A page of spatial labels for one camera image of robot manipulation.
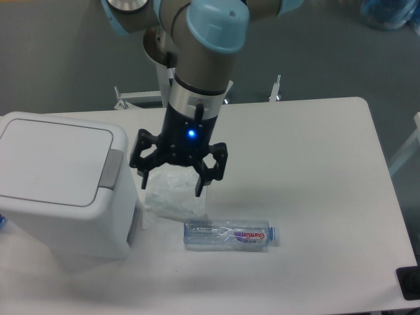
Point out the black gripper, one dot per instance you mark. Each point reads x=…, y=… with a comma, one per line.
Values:
x=183, y=141

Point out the white push-lid trash can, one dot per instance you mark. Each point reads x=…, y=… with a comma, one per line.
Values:
x=67, y=183

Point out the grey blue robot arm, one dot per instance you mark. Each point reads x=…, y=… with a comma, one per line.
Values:
x=199, y=40

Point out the crumpled clear plastic bag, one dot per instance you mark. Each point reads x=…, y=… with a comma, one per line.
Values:
x=171, y=195

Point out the clear plastic water bottle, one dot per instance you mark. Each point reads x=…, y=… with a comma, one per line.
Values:
x=247, y=234

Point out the blue plastic bag background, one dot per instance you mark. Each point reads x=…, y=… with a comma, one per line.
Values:
x=387, y=15

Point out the black device at table edge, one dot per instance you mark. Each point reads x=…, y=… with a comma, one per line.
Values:
x=408, y=278

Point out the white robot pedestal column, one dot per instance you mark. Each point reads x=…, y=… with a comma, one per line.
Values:
x=164, y=75

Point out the white frame at right edge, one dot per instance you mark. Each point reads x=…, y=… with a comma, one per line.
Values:
x=406, y=151

